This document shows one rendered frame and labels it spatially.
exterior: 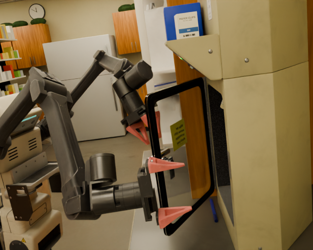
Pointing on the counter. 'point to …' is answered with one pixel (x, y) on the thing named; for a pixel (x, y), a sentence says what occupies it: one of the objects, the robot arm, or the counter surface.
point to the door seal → (160, 149)
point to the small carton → (186, 25)
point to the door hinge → (210, 132)
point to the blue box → (171, 12)
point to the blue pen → (213, 211)
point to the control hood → (200, 54)
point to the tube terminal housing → (265, 118)
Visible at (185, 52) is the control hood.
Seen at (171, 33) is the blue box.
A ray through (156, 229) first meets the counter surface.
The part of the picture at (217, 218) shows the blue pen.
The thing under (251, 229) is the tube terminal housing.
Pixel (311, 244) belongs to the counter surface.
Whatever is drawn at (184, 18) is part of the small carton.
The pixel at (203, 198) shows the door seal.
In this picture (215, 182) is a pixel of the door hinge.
